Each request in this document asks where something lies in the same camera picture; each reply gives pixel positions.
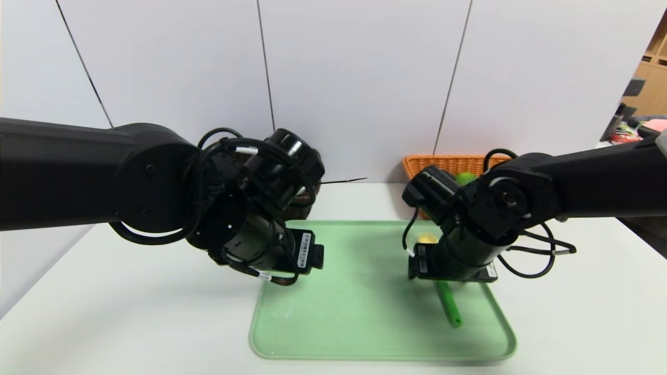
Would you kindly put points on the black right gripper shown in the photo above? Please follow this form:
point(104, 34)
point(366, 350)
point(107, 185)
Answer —
point(423, 263)

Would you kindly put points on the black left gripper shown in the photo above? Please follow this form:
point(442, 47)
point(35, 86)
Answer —
point(305, 250)

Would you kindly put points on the green lime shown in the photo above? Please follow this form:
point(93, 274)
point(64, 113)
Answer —
point(465, 178)

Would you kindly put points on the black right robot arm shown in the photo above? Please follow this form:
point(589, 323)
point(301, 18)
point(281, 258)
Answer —
point(599, 177)

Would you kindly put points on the dark brown wicker basket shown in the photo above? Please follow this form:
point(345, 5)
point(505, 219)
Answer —
point(305, 207)

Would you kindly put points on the orange wicker basket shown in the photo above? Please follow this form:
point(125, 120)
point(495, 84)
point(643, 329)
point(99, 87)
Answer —
point(443, 161)

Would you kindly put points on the light green plastic tray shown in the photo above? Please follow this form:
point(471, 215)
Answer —
point(365, 312)

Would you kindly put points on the person in pink shirt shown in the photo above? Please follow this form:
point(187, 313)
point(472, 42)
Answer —
point(657, 125)

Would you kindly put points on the wooden shelf unit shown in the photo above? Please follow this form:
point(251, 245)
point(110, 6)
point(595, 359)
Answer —
point(651, 88)

